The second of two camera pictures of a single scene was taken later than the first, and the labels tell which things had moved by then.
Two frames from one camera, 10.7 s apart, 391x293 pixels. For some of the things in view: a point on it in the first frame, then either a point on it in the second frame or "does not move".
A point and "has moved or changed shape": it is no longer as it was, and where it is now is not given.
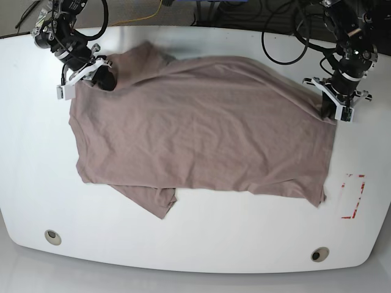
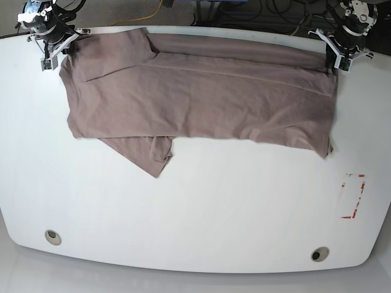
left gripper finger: (104, 77) → (73, 49)
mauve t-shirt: (201, 122) has moved or changed shape
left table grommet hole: (52, 237) does not move
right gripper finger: (328, 107) → (331, 58)
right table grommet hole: (319, 254) does not move
